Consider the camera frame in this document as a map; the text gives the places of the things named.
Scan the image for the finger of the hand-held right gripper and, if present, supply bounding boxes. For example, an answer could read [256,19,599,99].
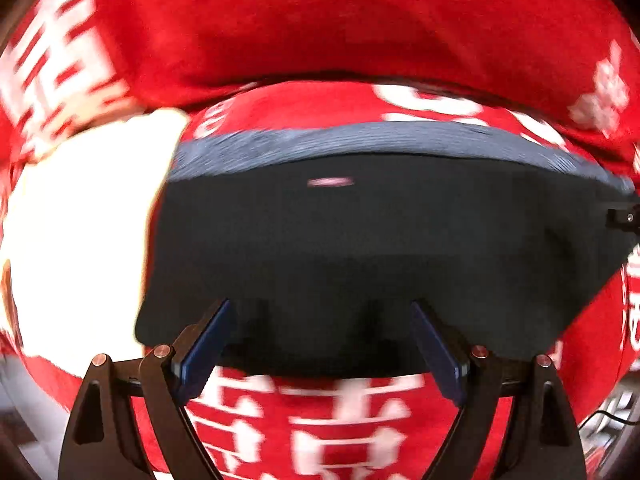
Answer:
[606,199,640,241]

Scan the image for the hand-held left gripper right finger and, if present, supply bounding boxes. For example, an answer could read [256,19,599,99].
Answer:
[409,299,588,480]

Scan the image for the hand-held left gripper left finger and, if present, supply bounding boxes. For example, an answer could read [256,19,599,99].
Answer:
[57,298,238,480]

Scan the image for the black pants with grey waistband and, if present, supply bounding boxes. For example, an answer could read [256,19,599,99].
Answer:
[135,122,636,378]

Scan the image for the red printed seat cushion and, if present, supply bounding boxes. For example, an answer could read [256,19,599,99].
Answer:
[0,80,640,480]

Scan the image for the bright white cloth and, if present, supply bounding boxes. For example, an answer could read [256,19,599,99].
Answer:
[0,107,192,376]

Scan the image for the red printed back cushion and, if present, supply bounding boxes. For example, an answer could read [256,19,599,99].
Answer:
[0,0,640,161]

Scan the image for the black cable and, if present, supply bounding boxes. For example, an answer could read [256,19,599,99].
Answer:
[579,409,640,428]

